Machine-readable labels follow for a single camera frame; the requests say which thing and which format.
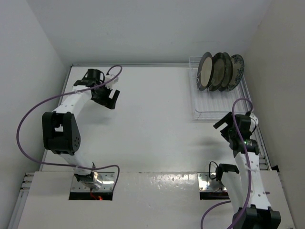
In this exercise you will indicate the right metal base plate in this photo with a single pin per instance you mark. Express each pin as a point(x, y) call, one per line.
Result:
point(206, 184)

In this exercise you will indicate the white wire dish rack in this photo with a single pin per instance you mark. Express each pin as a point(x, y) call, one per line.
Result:
point(212, 106)

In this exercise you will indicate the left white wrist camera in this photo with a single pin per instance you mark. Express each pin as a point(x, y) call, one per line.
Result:
point(111, 80)

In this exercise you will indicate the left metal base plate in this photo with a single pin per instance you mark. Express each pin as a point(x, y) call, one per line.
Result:
point(104, 182)

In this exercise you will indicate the metal base plate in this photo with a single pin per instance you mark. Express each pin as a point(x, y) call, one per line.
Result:
point(104, 182)
point(206, 184)

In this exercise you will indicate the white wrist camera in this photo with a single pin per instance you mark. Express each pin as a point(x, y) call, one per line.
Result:
point(111, 80)
point(253, 118)

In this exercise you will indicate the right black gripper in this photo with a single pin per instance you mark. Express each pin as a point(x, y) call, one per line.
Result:
point(228, 119)

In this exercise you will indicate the striped dark rim plate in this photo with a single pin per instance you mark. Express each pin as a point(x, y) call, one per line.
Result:
point(219, 68)

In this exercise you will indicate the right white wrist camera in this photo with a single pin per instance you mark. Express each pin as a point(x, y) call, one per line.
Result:
point(253, 118)

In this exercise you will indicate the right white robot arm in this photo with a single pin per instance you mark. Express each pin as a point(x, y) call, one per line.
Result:
point(243, 180)

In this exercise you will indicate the blue floral plate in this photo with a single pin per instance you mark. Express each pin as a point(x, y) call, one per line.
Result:
point(238, 71)

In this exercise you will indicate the silver rim plate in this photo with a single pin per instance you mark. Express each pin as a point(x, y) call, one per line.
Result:
point(205, 71)
point(228, 72)

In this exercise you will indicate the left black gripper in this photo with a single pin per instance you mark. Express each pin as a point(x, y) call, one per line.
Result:
point(107, 101)

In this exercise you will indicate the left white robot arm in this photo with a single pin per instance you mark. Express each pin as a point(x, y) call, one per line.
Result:
point(60, 130)

